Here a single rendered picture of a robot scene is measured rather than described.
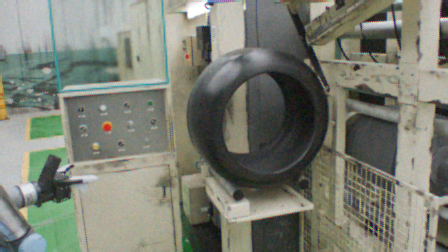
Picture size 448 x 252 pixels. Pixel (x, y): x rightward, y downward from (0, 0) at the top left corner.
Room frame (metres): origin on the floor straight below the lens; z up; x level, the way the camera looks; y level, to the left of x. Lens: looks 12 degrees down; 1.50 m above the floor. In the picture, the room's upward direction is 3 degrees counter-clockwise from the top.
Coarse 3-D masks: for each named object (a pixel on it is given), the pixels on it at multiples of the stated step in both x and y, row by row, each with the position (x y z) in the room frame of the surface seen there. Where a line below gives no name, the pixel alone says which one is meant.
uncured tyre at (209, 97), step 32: (224, 64) 1.49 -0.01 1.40; (256, 64) 1.46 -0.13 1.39; (288, 64) 1.50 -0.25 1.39; (192, 96) 1.57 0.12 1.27; (224, 96) 1.42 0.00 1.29; (288, 96) 1.79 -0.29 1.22; (320, 96) 1.54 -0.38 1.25; (192, 128) 1.51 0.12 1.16; (288, 128) 1.78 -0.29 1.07; (320, 128) 1.53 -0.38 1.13; (224, 160) 1.42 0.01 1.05; (256, 160) 1.74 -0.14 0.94; (288, 160) 1.68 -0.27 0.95
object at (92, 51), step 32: (64, 0) 1.96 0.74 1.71; (96, 0) 2.00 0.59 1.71; (128, 0) 2.04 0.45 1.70; (160, 0) 2.09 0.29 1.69; (64, 32) 1.95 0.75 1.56; (96, 32) 2.00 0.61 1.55; (128, 32) 2.04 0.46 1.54; (160, 32) 2.08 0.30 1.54; (64, 64) 1.95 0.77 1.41; (96, 64) 1.99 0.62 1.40; (128, 64) 2.04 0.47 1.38; (160, 64) 2.08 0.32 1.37
